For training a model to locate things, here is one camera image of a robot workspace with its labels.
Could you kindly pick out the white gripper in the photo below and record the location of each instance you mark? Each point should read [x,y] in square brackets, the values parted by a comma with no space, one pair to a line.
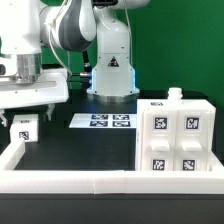
[50,88]

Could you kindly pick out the small white cabinet top block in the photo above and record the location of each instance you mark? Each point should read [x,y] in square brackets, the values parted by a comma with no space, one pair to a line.
[25,127]

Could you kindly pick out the white cabinet body box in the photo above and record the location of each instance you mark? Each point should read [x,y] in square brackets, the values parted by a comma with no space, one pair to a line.
[175,101]

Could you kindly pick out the white door panel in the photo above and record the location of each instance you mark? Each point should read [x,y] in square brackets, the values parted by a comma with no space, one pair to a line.
[158,140]
[191,146]

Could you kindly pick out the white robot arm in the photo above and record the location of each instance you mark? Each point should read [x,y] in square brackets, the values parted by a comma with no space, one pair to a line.
[27,26]

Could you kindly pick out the white fiducial marker sheet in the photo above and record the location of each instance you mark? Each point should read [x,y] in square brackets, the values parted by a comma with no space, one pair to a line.
[98,120]

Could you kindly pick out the white U-shaped fence frame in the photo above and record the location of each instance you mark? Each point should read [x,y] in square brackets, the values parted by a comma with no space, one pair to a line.
[105,182]

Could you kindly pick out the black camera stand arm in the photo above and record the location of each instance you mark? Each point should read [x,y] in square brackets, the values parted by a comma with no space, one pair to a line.
[87,65]

